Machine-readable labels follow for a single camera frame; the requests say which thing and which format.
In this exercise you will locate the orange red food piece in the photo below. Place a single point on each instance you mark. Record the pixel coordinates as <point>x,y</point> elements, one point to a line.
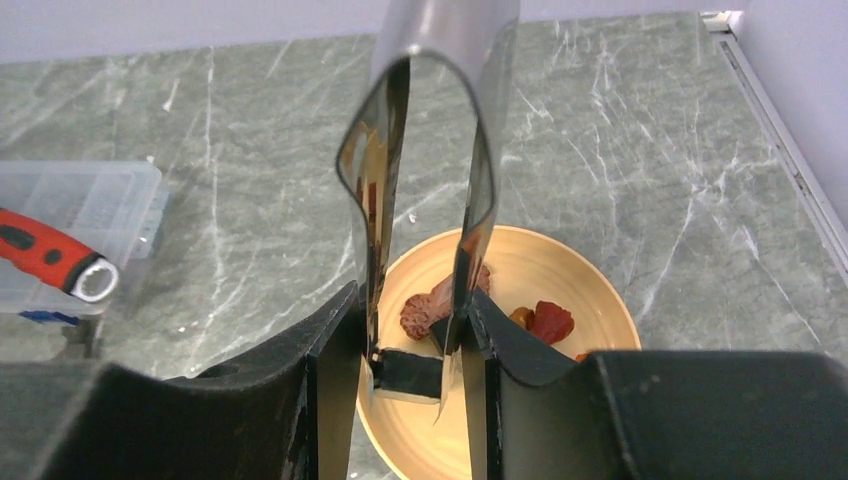
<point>524,317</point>

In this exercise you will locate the clear plastic screw box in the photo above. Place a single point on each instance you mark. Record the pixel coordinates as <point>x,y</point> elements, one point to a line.
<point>114,207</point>

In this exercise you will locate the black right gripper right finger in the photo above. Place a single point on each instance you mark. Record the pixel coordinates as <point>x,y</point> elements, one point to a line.
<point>534,413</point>

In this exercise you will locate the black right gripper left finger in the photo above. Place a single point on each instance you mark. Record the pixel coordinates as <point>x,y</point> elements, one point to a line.
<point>281,410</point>

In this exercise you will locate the brown meat piece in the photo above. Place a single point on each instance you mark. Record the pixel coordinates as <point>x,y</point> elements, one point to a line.
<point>421,311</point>

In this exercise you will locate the red handled adjustable wrench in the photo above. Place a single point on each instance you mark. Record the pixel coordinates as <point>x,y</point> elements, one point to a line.
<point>56,259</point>

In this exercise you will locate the aluminium rail on right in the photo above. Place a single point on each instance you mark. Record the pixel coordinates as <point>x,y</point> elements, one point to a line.
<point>823,217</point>

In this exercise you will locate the black sushi roll piece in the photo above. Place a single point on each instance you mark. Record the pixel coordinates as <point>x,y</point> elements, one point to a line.
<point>407,377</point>

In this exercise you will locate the shiny metal tongs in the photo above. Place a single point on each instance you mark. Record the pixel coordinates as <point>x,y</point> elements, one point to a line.
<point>435,107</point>

